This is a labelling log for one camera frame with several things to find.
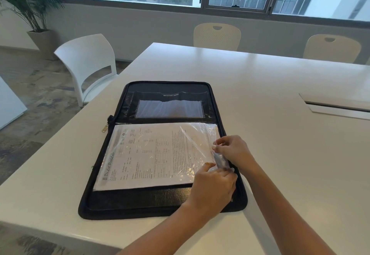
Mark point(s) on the person's left hand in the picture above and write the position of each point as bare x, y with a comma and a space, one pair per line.
212, 190

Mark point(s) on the person's right hand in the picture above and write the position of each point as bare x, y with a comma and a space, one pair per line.
238, 152

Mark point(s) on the person's left thumb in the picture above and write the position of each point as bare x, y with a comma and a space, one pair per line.
208, 167

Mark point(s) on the person's right thumb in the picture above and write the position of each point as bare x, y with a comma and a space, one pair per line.
219, 150

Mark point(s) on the clear plastic document sleeve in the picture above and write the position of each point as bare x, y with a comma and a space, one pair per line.
199, 139

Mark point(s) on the person's left forearm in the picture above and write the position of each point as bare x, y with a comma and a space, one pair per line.
170, 234

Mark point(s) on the person's right forearm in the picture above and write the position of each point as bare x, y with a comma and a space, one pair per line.
286, 211

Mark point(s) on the black zip document folder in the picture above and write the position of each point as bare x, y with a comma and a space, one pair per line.
162, 198

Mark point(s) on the printed white paper document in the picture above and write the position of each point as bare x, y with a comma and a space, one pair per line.
144, 153

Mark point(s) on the brass zipper pull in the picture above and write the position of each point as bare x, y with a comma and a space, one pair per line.
105, 125

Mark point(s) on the cream perforated chair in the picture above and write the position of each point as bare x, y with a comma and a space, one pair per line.
332, 49
216, 38

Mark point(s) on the dark framed window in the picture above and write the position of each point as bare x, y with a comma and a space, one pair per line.
202, 8

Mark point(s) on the white plastic chair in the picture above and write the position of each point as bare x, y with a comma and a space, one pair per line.
83, 57

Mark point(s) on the beige square planter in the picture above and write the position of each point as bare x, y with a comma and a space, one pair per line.
43, 44

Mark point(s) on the white side table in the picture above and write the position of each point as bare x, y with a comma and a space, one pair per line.
10, 104

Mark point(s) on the green palm plant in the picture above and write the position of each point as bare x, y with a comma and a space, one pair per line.
31, 2

